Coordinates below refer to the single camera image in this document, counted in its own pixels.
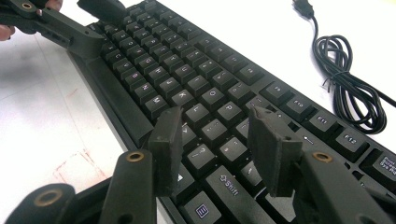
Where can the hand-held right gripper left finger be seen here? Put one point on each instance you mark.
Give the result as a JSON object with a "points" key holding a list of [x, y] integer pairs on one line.
{"points": [[166, 149]]}

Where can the black computer keyboard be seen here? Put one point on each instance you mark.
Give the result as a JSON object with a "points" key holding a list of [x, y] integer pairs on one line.
{"points": [[218, 77]]}

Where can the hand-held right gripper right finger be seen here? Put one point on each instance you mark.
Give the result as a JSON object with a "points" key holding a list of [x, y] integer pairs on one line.
{"points": [[275, 149]]}

